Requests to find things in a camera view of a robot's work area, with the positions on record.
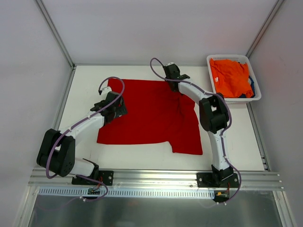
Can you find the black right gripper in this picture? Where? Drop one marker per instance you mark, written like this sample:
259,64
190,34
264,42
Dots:
173,84

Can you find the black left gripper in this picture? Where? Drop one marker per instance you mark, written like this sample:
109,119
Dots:
119,109

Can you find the red polo shirt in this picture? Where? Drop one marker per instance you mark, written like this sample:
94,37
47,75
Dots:
155,114

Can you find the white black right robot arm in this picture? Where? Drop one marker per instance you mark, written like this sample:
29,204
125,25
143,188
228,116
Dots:
214,116

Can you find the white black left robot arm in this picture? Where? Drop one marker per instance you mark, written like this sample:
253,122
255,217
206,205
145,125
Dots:
57,153

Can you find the orange t shirt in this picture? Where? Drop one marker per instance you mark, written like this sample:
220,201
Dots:
230,78

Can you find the blue t shirt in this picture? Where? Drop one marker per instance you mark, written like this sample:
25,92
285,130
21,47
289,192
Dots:
251,82

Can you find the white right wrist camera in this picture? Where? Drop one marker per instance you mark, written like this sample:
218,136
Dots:
169,64

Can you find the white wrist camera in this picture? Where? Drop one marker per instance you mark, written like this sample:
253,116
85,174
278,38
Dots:
169,64
105,90

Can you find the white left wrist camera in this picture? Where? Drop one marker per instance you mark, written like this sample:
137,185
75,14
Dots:
105,90

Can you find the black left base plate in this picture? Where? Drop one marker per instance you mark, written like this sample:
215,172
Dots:
105,176

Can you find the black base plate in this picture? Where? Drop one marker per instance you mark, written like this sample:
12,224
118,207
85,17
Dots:
209,180
105,176

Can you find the aluminium mounting rail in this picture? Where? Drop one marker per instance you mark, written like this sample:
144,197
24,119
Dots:
173,179

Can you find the white slotted cable duct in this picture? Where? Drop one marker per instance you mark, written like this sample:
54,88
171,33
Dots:
123,192

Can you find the aluminium frame post right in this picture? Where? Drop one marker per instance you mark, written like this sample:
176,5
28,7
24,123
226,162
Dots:
269,19

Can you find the aluminium frame post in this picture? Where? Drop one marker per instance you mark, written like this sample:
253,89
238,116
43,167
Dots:
47,17
269,19

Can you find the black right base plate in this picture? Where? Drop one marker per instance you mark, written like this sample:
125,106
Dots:
209,180

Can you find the aluminium frame post left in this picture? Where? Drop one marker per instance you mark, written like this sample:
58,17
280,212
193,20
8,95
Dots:
47,17

